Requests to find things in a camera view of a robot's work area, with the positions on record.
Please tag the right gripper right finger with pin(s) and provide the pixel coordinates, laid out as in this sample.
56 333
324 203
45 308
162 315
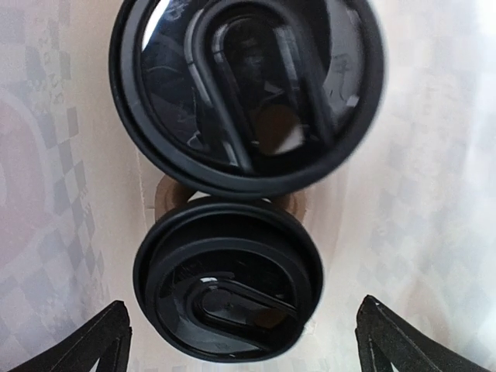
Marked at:
386 342

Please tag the blue checkered paper bag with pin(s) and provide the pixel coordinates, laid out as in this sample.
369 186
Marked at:
409 218

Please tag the black plastic cup lid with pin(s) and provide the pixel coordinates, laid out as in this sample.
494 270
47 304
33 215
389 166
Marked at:
246 99

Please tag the brown cardboard cup carrier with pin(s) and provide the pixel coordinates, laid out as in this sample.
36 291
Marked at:
171 194

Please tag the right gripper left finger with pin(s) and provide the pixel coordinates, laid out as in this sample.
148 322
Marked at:
103 343

